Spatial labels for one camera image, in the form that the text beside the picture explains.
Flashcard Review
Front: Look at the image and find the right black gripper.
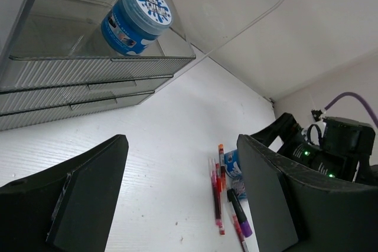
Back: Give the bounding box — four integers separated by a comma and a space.
251, 113, 377, 181

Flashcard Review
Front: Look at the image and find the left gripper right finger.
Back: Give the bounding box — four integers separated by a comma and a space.
237, 135, 377, 251

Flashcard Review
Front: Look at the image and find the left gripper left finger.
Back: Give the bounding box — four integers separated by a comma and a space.
1, 135, 129, 251

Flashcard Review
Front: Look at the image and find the blue slime jar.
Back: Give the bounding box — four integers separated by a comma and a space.
100, 0, 173, 56
224, 149, 242, 179

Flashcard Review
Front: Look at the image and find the clear acrylic drawer organizer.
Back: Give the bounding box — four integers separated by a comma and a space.
1, 0, 284, 130

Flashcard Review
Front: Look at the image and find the small dark glitter jar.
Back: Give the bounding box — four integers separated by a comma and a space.
232, 178, 247, 201

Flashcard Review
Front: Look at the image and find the red pen lower right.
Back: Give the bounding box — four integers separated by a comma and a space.
232, 214, 249, 252

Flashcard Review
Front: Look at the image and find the red pen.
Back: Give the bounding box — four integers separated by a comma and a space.
208, 158, 222, 228
218, 144, 226, 235
232, 214, 249, 252

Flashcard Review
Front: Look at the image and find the purple highlighter marker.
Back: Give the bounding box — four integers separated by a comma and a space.
227, 189, 253, 238

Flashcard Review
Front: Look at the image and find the red pen middle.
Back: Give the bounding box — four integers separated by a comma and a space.
218, 144, 226, 235

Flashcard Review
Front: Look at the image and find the red pen left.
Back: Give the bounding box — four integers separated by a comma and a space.
208, 158, 222, 228

